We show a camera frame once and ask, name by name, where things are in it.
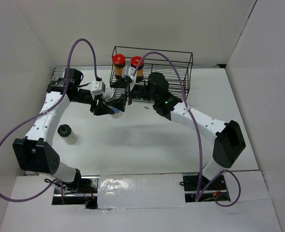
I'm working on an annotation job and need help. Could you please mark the white bottle blue label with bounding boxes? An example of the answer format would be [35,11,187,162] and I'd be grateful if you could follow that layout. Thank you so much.
[102,87,122,119]

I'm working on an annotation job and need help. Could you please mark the black cap pellet bottle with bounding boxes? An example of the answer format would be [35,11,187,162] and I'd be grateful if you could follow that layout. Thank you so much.
[57,124,77,145]

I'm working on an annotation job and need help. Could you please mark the white taped cover sheet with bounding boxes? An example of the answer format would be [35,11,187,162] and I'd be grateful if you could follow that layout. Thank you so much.
[97,173,187,210]

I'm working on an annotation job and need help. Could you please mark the red lid sauce jar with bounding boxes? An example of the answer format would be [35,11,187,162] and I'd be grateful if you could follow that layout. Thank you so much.
[112,53,126,79]

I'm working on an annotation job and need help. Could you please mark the purple cable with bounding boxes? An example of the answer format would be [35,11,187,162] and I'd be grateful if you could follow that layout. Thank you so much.
[0,38,102,205]
[132,51,241,207]

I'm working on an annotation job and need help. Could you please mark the red lid chili jar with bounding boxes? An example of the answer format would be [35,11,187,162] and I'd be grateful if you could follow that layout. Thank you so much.
[131,56,144,83]

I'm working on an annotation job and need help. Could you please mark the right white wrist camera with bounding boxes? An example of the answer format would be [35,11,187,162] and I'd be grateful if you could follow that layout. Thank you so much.
[121,65,136,90]

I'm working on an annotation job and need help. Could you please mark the black wire shelf rack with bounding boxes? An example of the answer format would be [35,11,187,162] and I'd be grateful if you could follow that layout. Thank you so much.
[112,46,193,104]

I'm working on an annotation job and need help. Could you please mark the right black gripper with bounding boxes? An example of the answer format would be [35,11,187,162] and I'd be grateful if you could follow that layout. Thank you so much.
[106,77,159,112]

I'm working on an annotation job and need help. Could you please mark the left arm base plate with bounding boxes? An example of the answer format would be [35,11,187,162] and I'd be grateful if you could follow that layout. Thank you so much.
[52,176,99,209]

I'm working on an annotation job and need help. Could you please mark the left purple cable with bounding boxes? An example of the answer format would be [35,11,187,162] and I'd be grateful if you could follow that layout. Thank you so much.
[0,38,102,205]

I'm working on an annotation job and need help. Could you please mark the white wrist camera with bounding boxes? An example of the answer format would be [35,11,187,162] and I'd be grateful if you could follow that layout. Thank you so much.
[121,65,136,90]
[90,80,105,96]

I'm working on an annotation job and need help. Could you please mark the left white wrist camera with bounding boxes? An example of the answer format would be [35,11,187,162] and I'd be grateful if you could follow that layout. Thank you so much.
[90,80,105,96]

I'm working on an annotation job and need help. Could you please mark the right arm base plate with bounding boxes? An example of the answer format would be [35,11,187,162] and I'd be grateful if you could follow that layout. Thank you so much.
[182,172,230,203]

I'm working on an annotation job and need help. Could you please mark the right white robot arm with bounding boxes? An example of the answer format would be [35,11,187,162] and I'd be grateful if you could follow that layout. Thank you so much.
[110,72,246,189]

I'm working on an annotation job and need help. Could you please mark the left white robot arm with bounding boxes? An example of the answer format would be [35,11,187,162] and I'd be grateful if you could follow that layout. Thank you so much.
[13,69,116,193]

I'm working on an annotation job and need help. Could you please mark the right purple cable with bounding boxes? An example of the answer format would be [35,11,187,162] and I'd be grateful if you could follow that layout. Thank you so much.
[132,51,241,207]

